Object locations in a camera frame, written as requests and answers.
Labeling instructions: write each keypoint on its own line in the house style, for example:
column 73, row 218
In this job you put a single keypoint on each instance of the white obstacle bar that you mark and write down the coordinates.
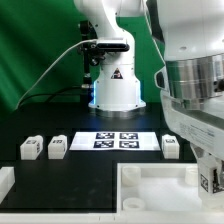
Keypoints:
column 6, row 218
column 7, row 180

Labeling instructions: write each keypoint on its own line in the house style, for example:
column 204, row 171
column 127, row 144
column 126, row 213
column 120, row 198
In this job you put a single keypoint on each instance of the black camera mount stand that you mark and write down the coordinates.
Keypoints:
column 90, row 58

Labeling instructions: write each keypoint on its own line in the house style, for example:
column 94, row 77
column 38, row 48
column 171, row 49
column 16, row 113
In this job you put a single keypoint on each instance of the paper sheet with tags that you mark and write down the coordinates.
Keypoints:
column 109, row 140

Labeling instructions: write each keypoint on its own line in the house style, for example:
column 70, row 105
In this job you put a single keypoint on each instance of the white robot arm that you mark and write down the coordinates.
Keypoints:
column 192, row 80

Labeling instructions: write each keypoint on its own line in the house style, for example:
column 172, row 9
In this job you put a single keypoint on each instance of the white front obstacle bar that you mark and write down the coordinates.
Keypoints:
column 6, row 218

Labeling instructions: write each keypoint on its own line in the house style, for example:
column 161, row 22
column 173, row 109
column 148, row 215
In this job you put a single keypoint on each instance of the white left obstacle bar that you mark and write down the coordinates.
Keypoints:
column 7, row 180

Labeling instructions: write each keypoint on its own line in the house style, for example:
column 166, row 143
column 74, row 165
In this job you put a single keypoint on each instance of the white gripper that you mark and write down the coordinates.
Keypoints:
column 203, row 128

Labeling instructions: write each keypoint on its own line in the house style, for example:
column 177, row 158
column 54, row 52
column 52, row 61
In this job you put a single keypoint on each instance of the white square tabletop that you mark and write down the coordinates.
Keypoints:
column 161, row 193

